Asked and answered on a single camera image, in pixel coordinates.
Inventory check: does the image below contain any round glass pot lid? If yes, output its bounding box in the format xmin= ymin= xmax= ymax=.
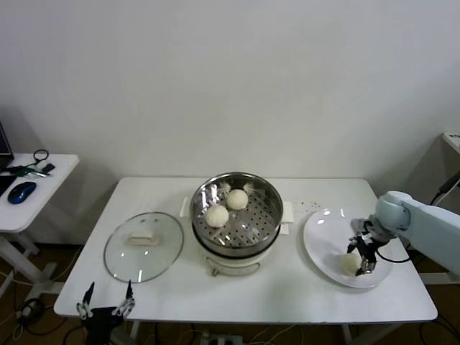
xmin=103 ymin=211 xmax=185 ymax=284

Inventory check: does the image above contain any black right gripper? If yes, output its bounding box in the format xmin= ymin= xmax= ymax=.
xmin=346 ymin=229 xmax=387 ymax=277

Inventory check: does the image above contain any white cabinet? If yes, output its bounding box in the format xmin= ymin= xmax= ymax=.
xmin=416 ymin=132 xmax=460 ymax=285

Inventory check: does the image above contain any black laptop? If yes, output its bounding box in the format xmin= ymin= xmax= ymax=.
xmin=0 ymin=121 xmax=18 ymax=198

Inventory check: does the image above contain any white round plate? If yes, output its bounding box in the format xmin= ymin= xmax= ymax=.
xmin=302 ymin=207 xmax=393 ymax=289

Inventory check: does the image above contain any cream electric cooker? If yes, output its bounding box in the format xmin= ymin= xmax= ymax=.
xmin=192 ymin=215 xmax=290 ymax=277

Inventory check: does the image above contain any black looped cord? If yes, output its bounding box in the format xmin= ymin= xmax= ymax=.
xmin=32 ymin=149 xmax=50 ymax=167

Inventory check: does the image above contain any black floor cable coil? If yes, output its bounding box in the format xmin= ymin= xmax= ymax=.
xmin=16 ymin=297 xmax=47 ymax=326

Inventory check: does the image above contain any stainless steel steamer basket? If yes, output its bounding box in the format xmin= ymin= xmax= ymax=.
xmin=178 ymin=172 xmax=295 ymax=258

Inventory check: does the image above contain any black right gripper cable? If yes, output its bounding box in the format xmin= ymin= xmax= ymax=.
xmin=377 ymin=247 xmax=413 ymax=264

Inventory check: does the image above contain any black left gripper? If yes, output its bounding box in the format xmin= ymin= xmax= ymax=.
xmin=75 ymin=280 xmax=136 ymax=345

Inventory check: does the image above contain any white power strip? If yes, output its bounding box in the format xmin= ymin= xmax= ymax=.
xmin=201 ymin=332 xmax=246 ymax=345

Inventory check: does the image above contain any white steamed baozi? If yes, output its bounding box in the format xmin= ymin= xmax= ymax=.
xmin=225 ymin=189 xmax=249 ymax=211
xmin=206 ymin=205 xmax=230 ymax=229
xmin=337 ymin=253 xmax=362 ymax=277

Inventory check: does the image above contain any blue computer mouse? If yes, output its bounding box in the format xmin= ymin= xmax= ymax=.
xmin=6 ymin=181 xmax=37 ymax=205

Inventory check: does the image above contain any black adapter cable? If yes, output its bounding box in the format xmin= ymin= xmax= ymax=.
xmin=429 ymin=171 xmax=460 ymax=208

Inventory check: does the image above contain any green handled tool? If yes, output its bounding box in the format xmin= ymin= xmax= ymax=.
xmin=6 ymin=164 xmax=39 ymax=178

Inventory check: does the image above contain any white side table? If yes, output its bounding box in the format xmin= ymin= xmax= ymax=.
xmin=0 ymin=153 xmax=80 ymax=301

